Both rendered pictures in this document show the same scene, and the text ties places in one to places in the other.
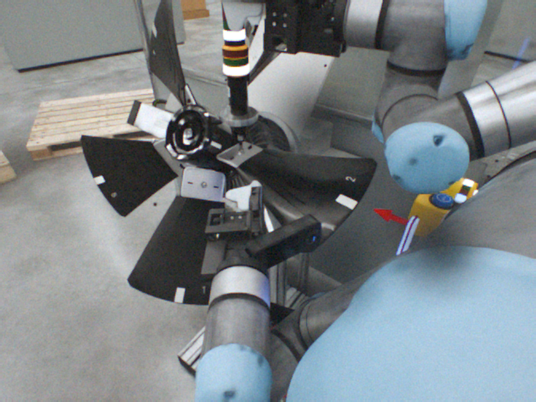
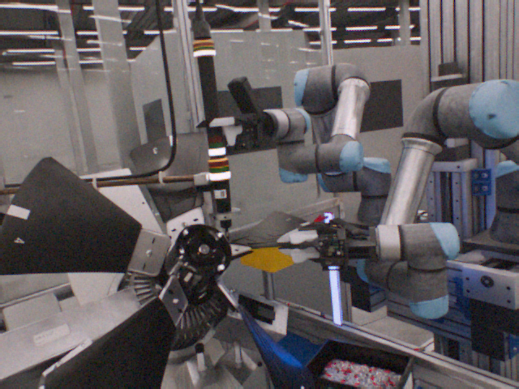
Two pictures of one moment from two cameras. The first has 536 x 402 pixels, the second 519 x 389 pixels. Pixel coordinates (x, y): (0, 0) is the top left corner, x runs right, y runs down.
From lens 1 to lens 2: 0.99 m
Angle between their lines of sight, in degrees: 74
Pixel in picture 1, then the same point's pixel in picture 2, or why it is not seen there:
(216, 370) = (443, 226)
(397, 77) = (298, 145)
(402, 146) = (355, 149)
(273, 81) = not seen: hidden behind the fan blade
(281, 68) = not seen: hidden behind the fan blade
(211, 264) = (367, 243)
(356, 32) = (282, 129)
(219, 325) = (418, 228)
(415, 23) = (298, 121)
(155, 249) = (271, 365)
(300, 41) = (258, 143)
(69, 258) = not seen: outside the picture
